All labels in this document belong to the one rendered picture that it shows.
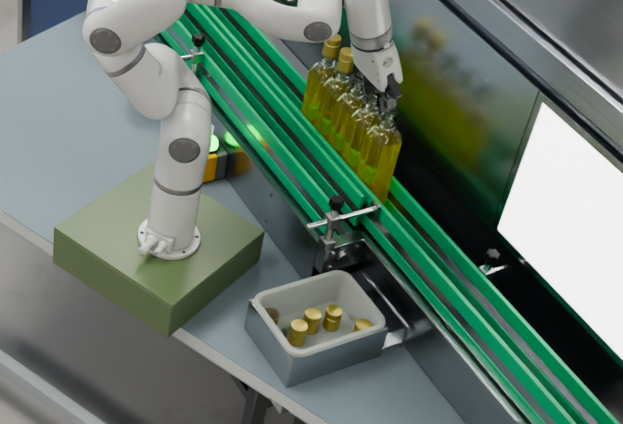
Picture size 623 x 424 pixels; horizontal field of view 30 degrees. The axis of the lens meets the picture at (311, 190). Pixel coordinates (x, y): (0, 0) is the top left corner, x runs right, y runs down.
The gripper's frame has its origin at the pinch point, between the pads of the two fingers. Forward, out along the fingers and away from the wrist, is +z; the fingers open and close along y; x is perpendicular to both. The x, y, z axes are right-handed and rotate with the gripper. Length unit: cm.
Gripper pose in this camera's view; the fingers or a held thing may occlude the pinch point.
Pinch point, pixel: (379, 93)
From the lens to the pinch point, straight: 215.7
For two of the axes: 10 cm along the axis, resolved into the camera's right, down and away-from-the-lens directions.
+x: -8.4, 4.9, -2.2
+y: -5.2, -6.3, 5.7
